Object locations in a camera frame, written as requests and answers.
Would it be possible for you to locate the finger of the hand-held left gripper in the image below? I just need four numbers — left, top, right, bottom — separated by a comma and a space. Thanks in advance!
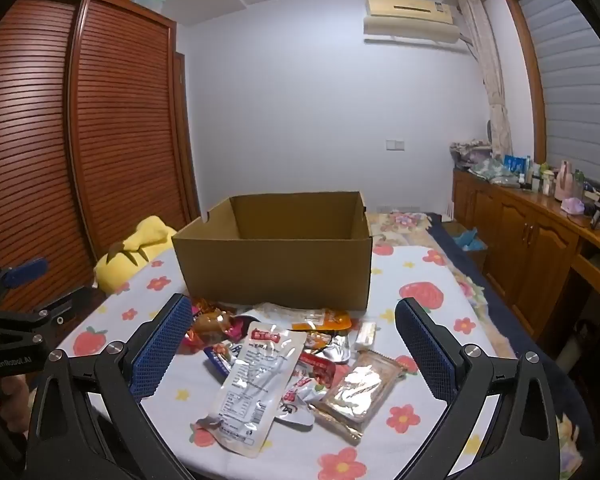
0, 258, 48, 311
0, 290, 106, 338

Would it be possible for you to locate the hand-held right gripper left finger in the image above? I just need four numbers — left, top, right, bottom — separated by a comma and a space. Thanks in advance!
27, 292, 196, 480

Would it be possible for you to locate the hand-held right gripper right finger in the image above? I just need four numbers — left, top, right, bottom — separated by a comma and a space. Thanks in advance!
394, 297, 563, 480

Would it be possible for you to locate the pink brown snack packet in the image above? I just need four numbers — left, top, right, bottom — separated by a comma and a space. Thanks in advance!
187, 310, 248, 346

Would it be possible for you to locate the orange white snack packet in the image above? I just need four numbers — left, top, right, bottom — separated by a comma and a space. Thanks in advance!
240, 302, 353, 333

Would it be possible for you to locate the brown cardboard box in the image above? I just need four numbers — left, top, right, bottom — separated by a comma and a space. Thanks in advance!
171, 191, 373, 313

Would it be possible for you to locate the person's left hand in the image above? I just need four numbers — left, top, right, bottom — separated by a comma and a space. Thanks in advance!
0, 377, 31, 431

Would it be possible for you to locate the blue snack packet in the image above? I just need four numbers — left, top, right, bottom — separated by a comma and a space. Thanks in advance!
203, 342, 246, 376

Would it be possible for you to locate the small white candy bar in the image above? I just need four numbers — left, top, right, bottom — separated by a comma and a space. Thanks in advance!
352, 321, 378, 351

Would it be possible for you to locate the clear brown biscuit packet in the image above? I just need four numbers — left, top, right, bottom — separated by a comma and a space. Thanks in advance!
310, 350, 408, 446

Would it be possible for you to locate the white floral blanket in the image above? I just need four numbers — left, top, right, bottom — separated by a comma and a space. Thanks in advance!
57, 242, 506, 480

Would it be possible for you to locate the silver foil snack packet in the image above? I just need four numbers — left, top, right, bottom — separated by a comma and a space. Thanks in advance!
305, 330, 353, 363

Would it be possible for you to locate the long white snack packet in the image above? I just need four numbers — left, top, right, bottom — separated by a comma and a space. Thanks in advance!
190, 321, 307, 459

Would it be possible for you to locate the yellow plush toy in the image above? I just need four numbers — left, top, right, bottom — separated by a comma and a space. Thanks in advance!
94, 215, 178, 296

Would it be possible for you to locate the teal cloth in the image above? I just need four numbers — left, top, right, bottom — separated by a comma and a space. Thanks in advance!
452, 227, 488, 251

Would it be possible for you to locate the red white snack packet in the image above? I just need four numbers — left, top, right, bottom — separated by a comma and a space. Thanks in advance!
275, 352, 338, 426

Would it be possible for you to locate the wooden sideboard cabinet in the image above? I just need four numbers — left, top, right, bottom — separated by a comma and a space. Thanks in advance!
452, 167, 600, 356

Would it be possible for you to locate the brown louvered wardrobe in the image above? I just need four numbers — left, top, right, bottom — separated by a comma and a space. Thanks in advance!
0, 0, 201, 311

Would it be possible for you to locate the pile of clothes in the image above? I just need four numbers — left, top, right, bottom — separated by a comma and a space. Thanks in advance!
450, 139, 521, 188

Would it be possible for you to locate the row of toiletry bottles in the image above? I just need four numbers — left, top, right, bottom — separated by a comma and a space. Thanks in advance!
517, 155, 587, 201

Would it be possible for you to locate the pink flask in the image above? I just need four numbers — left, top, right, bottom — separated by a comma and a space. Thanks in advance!
555, 160, 576, 201

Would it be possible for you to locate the floral curtain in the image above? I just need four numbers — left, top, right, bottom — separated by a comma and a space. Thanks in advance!
457, 0, 513, 158

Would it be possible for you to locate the window with grey blind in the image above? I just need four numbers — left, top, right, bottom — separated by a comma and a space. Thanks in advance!
502, 0, 600, 191

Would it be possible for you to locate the white air conditioner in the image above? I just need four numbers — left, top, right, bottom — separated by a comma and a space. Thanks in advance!
362, 0, 468, 51

